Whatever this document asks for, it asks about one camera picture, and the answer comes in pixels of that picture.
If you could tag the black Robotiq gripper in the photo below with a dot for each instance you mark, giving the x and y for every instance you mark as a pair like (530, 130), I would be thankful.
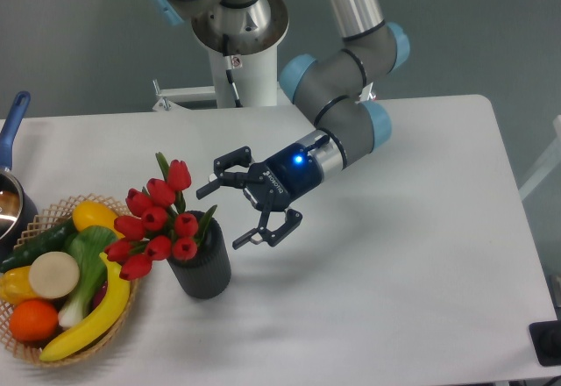
(289, 174)

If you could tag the red tulip bouquet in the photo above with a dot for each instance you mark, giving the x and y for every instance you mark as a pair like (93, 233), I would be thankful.
(159, 225)

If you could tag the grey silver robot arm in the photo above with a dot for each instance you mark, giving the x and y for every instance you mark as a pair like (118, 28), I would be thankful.
(241, 38)

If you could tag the dark grey ribbed vase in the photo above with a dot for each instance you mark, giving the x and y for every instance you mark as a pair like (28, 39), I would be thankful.
(209, 272)

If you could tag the yellow plastic lemon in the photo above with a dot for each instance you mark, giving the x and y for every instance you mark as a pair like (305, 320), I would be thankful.
(89, 213)

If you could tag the yellow plastic banana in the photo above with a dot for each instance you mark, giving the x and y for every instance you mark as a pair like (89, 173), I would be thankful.
(97, 323)

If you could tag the green bok choy toy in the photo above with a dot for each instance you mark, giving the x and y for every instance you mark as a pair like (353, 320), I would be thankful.
(85, 248)

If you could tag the red plastic fruit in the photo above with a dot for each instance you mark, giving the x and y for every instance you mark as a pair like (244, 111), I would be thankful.
(99, 296)

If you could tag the green plastic cucumber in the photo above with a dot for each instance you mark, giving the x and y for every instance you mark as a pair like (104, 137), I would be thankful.
(51, 240)

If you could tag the beige round disc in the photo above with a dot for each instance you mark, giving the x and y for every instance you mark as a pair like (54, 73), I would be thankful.
(54, 275)

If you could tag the orange plastic fruit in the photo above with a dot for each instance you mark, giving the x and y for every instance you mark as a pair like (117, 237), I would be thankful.
(33, 320)

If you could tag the yellow plastic bell pepper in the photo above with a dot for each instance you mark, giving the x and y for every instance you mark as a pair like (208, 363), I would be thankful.
(15, 286)

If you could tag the black device at edge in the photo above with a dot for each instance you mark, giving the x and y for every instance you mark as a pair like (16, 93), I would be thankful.
(545, 338)

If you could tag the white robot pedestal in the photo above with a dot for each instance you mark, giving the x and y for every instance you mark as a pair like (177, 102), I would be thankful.
(240, 80)

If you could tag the blue handled saucepan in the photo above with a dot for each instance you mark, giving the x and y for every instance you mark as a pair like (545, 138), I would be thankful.
(17, 209)

